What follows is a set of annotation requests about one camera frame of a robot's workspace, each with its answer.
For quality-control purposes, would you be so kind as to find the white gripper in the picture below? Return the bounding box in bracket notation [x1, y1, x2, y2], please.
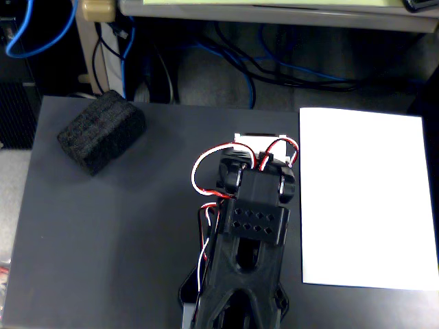
[234, 132, 299, 165]

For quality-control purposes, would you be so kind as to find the black foam cube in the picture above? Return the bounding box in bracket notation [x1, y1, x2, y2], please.
[57, 90, 147, 176]

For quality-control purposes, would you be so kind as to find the white paper sheet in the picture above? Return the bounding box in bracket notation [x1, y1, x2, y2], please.
[299, 107, 439, 291]

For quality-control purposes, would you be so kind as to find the white desk leg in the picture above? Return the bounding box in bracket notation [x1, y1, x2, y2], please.
[75, 19, 126, 100]

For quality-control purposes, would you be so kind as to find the beige plastic block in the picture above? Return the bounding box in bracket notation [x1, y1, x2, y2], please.
[80, 0, 116, 23]

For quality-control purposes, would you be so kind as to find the black device on desk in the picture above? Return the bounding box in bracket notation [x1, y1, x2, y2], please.
[401, 0, 439, 14]

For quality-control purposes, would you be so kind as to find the black computer tower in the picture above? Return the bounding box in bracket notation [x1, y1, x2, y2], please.
[0, 15, 44, 151]

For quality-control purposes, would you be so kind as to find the short red white servo wire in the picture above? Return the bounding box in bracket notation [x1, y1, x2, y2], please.
[259, 138, 300, 171]

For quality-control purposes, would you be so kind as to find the long black floor cable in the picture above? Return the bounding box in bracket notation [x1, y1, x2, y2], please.
[202, 20, 426, 93]

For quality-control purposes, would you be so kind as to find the red white servo wire loop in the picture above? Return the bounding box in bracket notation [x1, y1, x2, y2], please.
[191, 142, 258, 199]

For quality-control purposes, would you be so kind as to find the grey hanging cable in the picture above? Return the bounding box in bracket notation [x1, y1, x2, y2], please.
[150, 37, 176, 103]

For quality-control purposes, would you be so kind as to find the red white black base wire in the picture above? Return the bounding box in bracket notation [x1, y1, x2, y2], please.
[193, 202, 222, 323]

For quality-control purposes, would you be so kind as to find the blue cable beside desk leg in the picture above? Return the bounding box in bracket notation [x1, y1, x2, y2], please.
[118, 15, 137, 100]

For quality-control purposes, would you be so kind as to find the thin black cable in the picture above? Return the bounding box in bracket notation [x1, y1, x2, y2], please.
[91, 22, 124, 96]

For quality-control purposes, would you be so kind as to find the blue looped cable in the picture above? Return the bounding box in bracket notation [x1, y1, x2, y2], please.
[5, 0, 80, 59]

